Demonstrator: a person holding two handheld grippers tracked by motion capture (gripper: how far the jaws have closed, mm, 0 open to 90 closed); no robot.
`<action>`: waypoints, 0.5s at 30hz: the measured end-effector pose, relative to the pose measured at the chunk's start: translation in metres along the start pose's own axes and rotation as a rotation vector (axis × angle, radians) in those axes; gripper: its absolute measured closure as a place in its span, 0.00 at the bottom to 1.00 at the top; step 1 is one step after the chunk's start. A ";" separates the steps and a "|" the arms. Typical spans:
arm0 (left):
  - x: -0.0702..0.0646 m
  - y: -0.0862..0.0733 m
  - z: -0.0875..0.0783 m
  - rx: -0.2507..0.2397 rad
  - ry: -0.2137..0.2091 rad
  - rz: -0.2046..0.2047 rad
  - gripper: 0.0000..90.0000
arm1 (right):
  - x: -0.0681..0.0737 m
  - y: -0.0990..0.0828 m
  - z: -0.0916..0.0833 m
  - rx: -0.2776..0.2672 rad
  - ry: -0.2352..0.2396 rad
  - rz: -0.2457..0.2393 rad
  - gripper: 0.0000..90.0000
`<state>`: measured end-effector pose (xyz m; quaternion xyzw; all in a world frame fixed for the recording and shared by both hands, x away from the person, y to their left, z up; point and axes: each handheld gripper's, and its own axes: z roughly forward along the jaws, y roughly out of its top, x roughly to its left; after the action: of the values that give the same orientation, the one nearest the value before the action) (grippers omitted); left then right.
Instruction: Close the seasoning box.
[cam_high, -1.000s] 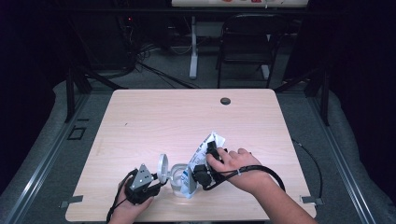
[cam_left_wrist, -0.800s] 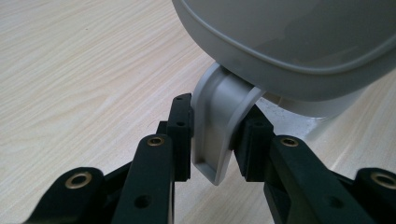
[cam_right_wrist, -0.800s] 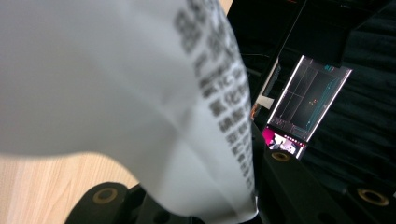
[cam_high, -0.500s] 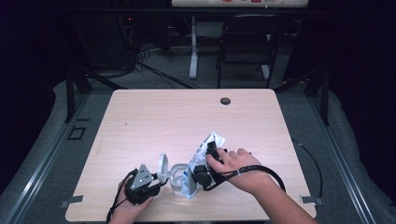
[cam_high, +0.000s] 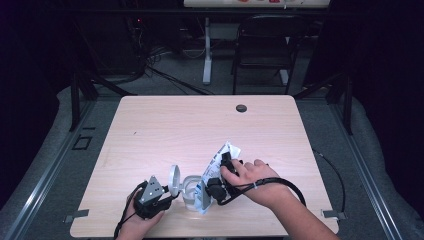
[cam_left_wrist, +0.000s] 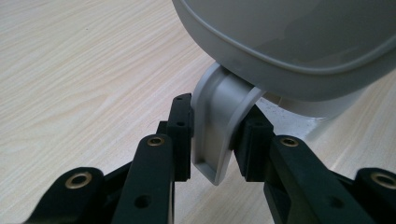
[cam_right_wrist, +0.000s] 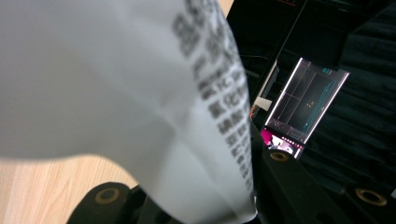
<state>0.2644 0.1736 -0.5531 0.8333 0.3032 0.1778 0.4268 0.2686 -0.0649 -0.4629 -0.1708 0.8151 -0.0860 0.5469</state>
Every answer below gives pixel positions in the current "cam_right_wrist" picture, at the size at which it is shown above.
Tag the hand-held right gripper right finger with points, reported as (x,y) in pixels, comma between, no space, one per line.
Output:
(295,193)

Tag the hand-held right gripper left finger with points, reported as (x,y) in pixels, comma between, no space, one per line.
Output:
(102,211)

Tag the blue and white pouch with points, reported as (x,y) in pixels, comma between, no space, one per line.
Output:
(93,77)

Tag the computer monitor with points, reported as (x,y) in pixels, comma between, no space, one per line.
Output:
(306,102)

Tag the dark curtain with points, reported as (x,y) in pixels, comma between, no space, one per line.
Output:
(367,118)

